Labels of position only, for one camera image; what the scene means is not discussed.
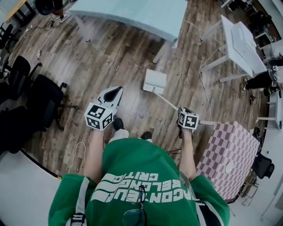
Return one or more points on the person's green shirt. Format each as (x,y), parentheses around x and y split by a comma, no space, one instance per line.
(137,167)

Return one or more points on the white power strip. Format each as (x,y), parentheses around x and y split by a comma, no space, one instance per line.
(29,28)

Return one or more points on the small floor bottle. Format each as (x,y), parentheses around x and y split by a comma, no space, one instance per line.
(39,54)

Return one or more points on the white table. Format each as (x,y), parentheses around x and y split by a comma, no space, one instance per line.
(243,57)

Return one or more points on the white box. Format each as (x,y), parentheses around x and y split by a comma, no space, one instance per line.
(243,37)

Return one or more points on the pink checked table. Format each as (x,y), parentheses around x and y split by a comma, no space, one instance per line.
(230,145)

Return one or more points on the long white desk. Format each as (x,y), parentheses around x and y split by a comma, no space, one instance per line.
(275,110)

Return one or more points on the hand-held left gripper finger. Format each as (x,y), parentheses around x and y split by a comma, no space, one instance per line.
(119,99)
(102,96)

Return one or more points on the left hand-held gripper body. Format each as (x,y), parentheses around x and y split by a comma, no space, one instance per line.
(99,115)

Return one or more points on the person's white trouser leg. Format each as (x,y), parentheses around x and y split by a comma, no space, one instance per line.
(119,135)

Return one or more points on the person's black left shoe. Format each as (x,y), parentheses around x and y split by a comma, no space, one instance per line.
(118,123)

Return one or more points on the light blue table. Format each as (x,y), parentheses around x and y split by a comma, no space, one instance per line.
(132,15)

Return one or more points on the person's black right shoe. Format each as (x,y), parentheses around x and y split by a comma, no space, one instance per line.
(146,135)

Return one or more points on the person's black shoe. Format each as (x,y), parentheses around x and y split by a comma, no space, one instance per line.
(146,135)
(118,123)

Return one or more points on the metal rack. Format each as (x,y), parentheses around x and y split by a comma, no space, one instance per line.
(248,192)

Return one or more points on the person's left forearm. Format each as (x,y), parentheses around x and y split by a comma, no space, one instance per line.
(94,154)

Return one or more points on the person's right forearm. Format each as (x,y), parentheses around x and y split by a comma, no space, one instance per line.
(188,154)

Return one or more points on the black office chair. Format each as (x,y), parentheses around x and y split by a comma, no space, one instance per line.
(263,165)
(46,99)
(21,70)

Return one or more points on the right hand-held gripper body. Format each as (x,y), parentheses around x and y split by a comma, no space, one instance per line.
(188,121)

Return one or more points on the white round plate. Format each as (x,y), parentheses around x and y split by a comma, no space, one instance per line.
(229,167)

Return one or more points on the hanging glasses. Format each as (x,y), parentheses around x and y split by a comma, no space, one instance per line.
(134,216)

